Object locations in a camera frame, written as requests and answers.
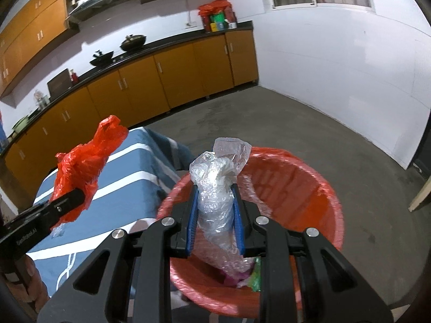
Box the red plastic bag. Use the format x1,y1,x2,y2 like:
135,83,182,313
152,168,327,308
50,115,128,227

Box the red bin liner bag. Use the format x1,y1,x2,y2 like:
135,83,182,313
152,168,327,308
156,146,345,320

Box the clear bubble wrap bag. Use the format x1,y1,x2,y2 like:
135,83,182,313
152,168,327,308
189,137,254,276

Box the lower wooden kitchen cabinets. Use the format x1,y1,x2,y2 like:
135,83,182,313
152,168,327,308
1,31,259,209

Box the wooden kitchen cabinets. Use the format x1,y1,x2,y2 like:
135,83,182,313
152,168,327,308
1,31,259,209
1,0,154,96

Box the upper wooden kitchen cabinets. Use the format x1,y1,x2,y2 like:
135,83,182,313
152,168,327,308
1,0,154,96

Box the person's left hand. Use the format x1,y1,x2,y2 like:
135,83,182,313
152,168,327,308
6,255,50,314

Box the green foil bag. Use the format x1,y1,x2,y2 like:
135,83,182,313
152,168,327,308
247,257,262,292

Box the blue white striped tablecloth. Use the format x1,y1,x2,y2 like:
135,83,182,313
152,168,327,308
28,127,194,295

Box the green basin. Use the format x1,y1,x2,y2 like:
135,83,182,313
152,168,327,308
12,115,29,134

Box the magenta plastic bag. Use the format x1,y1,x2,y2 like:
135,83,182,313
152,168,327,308
222,270,251,287

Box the jars in plastic bag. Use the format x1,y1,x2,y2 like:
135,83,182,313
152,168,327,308
34,90,49,110

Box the dark cutting board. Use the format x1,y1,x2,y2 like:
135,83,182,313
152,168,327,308
47,69,72,101

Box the red sauce bottle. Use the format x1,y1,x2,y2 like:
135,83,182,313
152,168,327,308
70,69,80,85

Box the wooden board leaning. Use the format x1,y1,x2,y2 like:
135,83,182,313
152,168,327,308
408,177,431,212

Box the black wok left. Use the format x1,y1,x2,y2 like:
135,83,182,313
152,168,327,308
90,50,114,68

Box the black lidded wok right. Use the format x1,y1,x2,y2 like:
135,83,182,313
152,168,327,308
120,34,146,53

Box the black countertop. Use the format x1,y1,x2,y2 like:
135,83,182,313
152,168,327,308
1,20,253,157

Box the red bag with groceries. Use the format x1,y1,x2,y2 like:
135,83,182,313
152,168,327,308
198,0,237,33

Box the wall power outlet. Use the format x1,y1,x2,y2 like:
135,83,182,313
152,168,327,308
186,22,197,29

